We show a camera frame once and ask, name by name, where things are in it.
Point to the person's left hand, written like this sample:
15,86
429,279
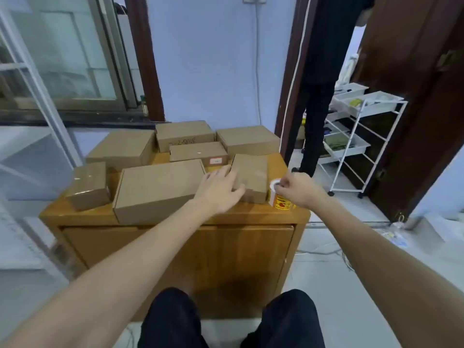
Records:
217,193

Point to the person's right hand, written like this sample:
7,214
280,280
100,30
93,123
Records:
301,190

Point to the roll of yellow red stickers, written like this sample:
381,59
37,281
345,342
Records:
281,205

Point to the small plain cardboard box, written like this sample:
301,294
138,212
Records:
253,170

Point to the tape-wrapped cardboard box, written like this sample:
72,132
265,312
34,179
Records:
87,184

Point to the person's left forearm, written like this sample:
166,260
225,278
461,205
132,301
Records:
127,271

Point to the person's right forearm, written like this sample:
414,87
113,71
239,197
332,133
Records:
380,264

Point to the person's right leg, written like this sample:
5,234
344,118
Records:
286,322

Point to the person's leg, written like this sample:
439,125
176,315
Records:
286,322
170,322

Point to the person's left leg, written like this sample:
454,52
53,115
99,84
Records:
170,322

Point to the folded green cloth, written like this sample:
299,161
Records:
337,143

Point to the wooden cabinet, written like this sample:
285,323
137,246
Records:
224,257

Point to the small pink floor device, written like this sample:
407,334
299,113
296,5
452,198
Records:
398,223

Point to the white rolling tray cart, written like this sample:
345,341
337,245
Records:
380,108

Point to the small orange bottle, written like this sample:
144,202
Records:
144,105

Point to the white hanging cloth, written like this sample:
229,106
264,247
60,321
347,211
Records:
348,70

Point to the dark brown wooden door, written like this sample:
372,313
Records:
417,105

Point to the dark stone windowsill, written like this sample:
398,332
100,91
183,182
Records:
90,119

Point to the white metal shelf rack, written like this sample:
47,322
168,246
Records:
29,152

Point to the brass door hinge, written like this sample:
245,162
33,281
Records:
446,60

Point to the sliding glass window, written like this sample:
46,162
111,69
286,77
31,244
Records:
65,50

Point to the dark brown door frame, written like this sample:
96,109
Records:
294,112

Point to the dark brown window post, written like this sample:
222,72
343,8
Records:
145,61

